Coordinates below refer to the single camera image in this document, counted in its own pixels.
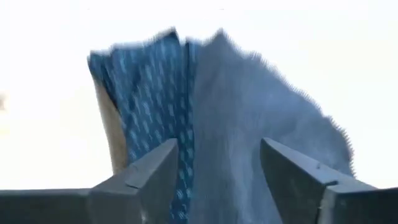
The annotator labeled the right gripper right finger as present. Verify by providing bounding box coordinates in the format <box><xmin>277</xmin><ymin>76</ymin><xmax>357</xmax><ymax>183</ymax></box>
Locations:
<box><xmin>259</xmin><ymin>137</ymin><xmax>340</xmax><ymax>224</ymax></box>

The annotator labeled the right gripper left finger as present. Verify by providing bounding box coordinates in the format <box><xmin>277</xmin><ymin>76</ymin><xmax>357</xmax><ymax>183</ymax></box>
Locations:
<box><xmin>89</xmin><ymin>138</ymin><xmax>180</xmax><ymax>224</ymax></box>

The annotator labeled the dark plain fleece garment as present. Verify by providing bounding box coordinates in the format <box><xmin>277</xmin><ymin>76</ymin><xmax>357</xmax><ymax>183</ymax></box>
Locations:
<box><xmin>188</xmin><ymin>28</ymin><xmax>356</xmax><ymax>224</ymax></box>

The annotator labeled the navy dotted garment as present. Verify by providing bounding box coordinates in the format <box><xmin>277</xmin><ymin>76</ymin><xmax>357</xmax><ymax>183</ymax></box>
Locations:
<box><xmin>87</xmin><ymin>27</ymin><xmax>200</xmax><ymax>224</ymax></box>

